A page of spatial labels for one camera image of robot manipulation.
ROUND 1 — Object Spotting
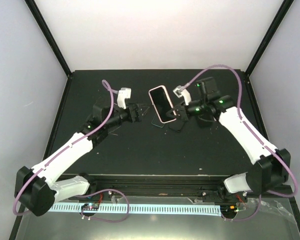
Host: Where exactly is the left black corner post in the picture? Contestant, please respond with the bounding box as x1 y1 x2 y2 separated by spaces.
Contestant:
24 0 72 77

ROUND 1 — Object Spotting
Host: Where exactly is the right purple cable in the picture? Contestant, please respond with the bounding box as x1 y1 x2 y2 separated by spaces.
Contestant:
184 64 299 198

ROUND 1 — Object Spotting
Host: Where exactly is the right black corner post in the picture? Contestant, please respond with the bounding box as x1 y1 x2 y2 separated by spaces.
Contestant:
245 0 294 77

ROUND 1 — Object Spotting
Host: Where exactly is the black aluminium rail frame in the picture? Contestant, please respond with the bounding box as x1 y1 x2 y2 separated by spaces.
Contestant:
27 174 295 198

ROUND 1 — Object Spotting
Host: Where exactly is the bare black phone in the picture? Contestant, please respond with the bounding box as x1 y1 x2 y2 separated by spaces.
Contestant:
168 119 186 132

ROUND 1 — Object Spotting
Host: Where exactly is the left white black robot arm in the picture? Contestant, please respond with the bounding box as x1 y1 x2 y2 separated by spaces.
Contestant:
14 103 146 217

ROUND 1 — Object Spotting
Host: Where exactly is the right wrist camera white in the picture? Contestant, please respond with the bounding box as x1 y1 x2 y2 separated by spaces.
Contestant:
173 85 192 106

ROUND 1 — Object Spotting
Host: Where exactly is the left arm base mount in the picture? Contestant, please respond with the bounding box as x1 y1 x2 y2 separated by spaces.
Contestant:
67 185 114 201

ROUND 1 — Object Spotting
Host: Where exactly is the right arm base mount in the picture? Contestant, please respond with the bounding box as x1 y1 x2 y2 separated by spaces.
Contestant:
198 185 248 203

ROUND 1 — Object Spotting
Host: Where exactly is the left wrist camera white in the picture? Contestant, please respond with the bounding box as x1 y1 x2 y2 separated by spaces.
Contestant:
117 87 132 109

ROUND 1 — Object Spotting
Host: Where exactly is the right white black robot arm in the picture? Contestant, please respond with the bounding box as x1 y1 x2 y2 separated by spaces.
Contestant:
167 77 291 202

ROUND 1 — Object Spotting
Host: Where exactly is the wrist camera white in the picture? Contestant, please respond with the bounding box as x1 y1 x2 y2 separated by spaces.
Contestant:
173 85 192 106
117 87 132 109

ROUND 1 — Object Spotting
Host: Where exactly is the white slotted cable duct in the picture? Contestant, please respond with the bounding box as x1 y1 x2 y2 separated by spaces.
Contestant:
49 202 222 217

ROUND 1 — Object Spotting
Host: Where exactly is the black corner post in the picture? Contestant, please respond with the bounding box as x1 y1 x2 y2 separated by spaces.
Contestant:
24 0 72 77
245 0 294 77

